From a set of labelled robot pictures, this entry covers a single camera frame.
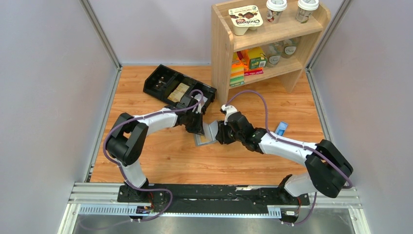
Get black organizer tray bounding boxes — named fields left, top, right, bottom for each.
left=143, top=64, right=216, bottom=115

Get orange snack bag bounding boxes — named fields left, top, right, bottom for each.
left=231, top=52, right=246, bottom=74

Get glass jar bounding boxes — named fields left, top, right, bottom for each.
left=282, top=37, right=301, bottom=59
left=265, top=42, right=282, bottom=67

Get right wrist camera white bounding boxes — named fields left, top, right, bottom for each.
left=220, top=104, right=238, bottom=124

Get blue card on table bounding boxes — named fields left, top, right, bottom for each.
left=275, top=121, right=288, bottom=136

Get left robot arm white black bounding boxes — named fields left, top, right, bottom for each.
left=103, top=93, right=206, bottom=191

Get left paper coffee cup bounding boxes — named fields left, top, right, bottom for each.
left=266, top=0, right=287, bottom=23

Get right glass jar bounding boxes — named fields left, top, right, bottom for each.
left=282, top=37, right=301, bottom=59

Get red flat packet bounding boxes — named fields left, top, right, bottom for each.
left=244, top=68, right=263, bottom=76

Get Chobani yogurt pack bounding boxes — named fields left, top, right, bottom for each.
left=228, top=5, right=263, bottom=36

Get tan cards in tray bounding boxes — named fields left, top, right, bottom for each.
left=168, top=83, right=189, bottom=102

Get colourful sticky note stack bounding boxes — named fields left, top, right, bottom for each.
left=229, top=62, right=244, bottom=87

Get right paper coffee cup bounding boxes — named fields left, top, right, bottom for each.
left=296, top=0, right=319, bottom=23

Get wooden shelf unit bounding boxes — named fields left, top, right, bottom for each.
left=211, top=0, right=332, bottom=106

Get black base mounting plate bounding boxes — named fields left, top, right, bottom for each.
left=117, top=184, right=310, bottom=214

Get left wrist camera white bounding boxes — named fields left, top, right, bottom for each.
left=192, top=102, right=204, bottom=114

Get grey card in tray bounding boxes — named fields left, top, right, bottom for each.
left=195, top=94, right=208, bottom=105

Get left glass jar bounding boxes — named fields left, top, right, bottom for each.
left=265, top=42, right=282, bottom=67

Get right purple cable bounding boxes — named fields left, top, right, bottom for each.
left=224, top=90, right=354, bottom=226

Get paper coffee cup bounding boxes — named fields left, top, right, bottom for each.
left=266, top=0, right=287, bottom=23
left=296, top=0, right=319, bottom=23

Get aluminium frame rail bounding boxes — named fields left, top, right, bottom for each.
left=68, top=182, right=363, bottom=217

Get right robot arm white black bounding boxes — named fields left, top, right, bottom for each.
left=215, top=112, right=354, bottom=198

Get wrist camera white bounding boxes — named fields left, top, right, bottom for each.
left=220, top=104, right=238, bottom=124
left=192, top=102, right=204, bottom=114

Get green yellow box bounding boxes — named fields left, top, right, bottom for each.
left=241, top=47, right=267, bottom=70

